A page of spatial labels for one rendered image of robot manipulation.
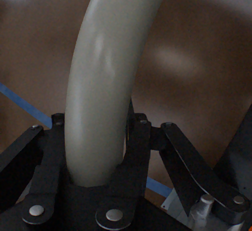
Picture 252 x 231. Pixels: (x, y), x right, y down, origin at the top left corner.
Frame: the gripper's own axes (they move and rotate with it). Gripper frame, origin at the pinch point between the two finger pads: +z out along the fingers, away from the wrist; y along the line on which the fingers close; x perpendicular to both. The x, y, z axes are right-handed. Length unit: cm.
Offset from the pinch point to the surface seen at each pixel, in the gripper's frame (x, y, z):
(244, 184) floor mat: -85, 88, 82
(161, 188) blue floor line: -96, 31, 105
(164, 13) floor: 29, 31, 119
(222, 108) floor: -31, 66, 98
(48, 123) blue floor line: -57, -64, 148
